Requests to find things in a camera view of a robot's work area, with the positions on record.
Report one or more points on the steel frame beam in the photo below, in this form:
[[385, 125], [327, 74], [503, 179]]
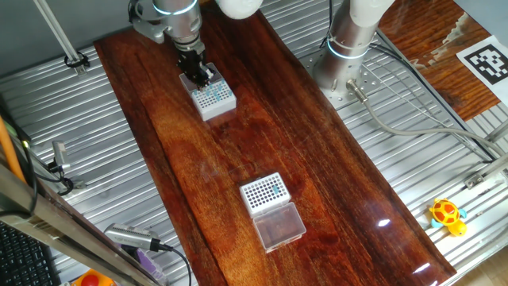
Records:
[[59, 226]]

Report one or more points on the large brown wooden board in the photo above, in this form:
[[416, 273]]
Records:
[[222, 159]]

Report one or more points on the purple pipette tip box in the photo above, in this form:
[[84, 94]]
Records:
[[152, 266]]

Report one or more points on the orange box red button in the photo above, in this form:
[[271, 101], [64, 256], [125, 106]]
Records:
[[91, 279]]

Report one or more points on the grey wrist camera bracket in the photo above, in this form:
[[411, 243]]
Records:
[[151, 29]]

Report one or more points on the yellow orange toy turtle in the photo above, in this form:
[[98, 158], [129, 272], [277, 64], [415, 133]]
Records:
[[446, 214]]

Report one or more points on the black pole clamp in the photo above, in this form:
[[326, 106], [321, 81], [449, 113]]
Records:
[[77, 62]]

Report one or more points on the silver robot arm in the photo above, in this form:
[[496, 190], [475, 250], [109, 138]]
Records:
[[182, 24]]

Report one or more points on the silver depth camera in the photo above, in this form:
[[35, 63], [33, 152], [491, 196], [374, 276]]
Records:
[[131, 237]]

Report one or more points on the white pipette tip holder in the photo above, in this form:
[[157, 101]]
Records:
[[218, 109], [278, 226]]

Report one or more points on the worn brown wooden board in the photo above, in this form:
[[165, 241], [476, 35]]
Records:
[[456, 87]]

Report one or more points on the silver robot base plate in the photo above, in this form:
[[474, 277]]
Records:
[[369, 79]]

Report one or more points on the small silver mounted camera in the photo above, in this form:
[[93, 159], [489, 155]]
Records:
[[60, 155]]

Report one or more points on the orange tube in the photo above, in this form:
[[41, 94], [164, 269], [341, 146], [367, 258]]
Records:
[[10, 155]]

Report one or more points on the aluminium pole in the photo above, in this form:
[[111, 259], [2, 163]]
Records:
[[59, 35]]

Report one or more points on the white fiducial tag paper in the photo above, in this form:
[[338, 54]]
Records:
[[488, 63]]

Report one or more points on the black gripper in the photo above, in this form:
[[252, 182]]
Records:
[[190, 59]]

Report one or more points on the aluminium profile bracket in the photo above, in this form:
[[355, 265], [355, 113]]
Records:
[[488, 171]]

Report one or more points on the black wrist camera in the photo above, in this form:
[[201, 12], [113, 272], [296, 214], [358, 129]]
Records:
[[133, 12]]

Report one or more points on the black keyboard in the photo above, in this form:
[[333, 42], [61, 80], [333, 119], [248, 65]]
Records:
[[24, 258]]

